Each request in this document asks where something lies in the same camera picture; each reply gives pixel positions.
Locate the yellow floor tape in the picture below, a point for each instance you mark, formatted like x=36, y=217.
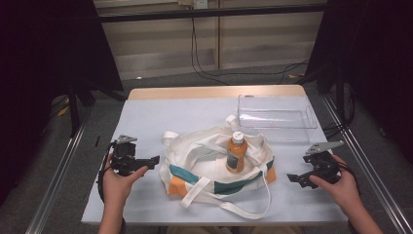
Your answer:
x=63, y=110

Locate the metal floor rail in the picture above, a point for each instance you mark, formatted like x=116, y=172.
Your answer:
x=55, y=182
x=373, y=178

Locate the black metal stand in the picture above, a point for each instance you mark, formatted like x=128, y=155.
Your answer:
x=74, y=113

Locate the person's right hand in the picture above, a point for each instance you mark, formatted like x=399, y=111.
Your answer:
x=345, y=191

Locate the clear plastic tray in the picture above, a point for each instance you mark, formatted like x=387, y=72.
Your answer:
x=276, y=123

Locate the white wall socket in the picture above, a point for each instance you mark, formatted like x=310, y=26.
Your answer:
x=200, y=4

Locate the black curtain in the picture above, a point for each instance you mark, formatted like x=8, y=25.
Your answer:
x=373, y=58
x=39, y=65

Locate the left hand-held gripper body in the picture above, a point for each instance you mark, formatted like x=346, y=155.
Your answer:
x=125, y=156

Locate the pale table mat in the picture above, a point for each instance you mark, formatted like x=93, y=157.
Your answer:
x=195, y=113

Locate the person's left hand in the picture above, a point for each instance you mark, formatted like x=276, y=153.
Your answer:
x=115, y=185

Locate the white canvas tote bag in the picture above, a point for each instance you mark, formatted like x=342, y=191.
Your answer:
x=201, y=152

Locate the orange drink bottle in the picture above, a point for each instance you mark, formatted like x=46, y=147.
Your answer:
x=236, y=150

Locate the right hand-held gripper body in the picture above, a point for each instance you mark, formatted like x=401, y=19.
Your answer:
x=321, y=164

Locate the black horizontal bar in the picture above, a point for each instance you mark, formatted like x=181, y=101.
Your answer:
x=211, y=13

